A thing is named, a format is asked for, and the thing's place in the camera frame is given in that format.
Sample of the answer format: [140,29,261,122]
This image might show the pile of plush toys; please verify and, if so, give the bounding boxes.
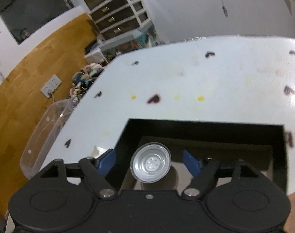
[69,63,106,101]

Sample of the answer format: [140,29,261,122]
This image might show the clear plastic storage bin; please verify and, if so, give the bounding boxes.
[20,99,74,179]

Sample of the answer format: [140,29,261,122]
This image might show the clear plastic funnel cup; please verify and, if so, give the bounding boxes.
[130,143,171,183]

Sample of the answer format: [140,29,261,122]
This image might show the dark window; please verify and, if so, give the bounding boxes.
[0,0,74,44]

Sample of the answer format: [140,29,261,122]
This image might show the white wall power socket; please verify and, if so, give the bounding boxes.
[40,74,62,98]

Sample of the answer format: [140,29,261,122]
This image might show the black storage box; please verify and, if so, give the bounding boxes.
[106,119,287,191]

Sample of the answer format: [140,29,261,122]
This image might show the white plastic drawer unit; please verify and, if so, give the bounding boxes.
[90,0,151,41]

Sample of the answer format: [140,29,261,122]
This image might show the teal low cabinet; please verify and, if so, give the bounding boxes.
[100,24,162,56]

